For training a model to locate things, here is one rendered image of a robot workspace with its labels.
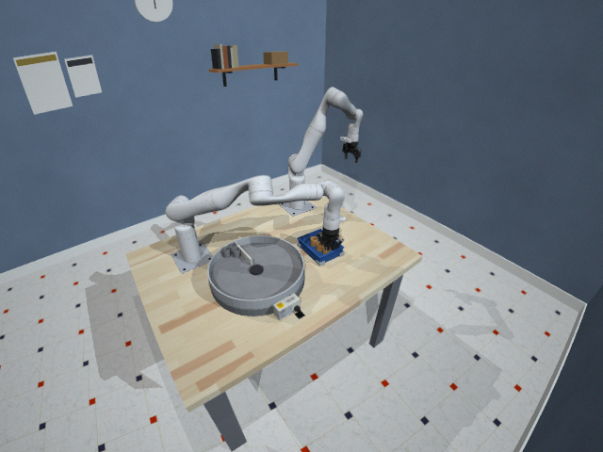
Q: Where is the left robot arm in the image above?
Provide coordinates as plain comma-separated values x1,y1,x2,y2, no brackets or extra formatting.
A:
288,87,363,190

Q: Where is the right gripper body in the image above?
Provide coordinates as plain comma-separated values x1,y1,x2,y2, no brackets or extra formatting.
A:
322,227,339,242

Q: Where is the blue open-top crate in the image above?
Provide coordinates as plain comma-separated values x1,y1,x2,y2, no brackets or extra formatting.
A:
297,229,344,263

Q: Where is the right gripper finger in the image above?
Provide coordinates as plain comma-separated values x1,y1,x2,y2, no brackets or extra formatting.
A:
330,237,344,251
318,232,330,250

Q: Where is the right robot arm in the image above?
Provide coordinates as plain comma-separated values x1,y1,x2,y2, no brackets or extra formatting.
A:
166,175,346,263

